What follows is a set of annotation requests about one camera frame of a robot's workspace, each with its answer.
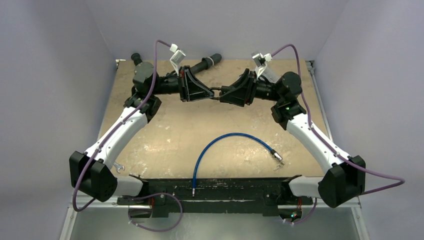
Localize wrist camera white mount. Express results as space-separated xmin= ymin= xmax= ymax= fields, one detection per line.
xmin=169 ymin=43 xmax=187 ymax=74
xmin=251 ymin=51 xmax=273 ymax=78

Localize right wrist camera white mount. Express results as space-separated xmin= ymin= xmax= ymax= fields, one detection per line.
xmin=251 ymin=51 xmax=273 ymax=78

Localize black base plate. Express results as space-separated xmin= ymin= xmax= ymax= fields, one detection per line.
xmin=117 ymin=177 xmax=314 ymax=218

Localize black corrugated hose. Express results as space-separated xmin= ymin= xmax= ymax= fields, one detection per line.
xmin=130 ymin=52 xmax=223 ymax=77

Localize silver open-end wrench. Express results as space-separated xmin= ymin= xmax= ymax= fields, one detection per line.
xmin=113 ymin=161 xmax=125 ymax=174

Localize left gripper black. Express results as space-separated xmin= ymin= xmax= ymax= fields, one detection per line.
xmin=152 ymin=66 xmax=216 ymax=103

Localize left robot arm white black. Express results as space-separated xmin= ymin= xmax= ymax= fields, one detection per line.
xmin=69 ymin=57 xmax=217 ymax=205

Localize clear plastic organizer box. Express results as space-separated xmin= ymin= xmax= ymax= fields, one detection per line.
xmin=262 ymin=66 xmax=280 ymax=84

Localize small silver keys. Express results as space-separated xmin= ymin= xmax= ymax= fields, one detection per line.
xmin=273 ymin=162 xmax=285 ymax=172

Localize black padlock with key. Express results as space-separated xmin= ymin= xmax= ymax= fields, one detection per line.
xmin=209 ymin=85 xmax=234 ymax=101

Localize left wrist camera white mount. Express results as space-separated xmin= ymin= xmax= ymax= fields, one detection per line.
xmin=169 ymin=43 xmax=187 ymax=74

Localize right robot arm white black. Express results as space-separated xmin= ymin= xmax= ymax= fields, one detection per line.
xmin=218 ymin=69 xmax=366 ymax=208

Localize blue cable lock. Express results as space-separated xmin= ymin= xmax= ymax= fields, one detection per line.
xmin=191 ymin=132 xmax=284 ymax=198

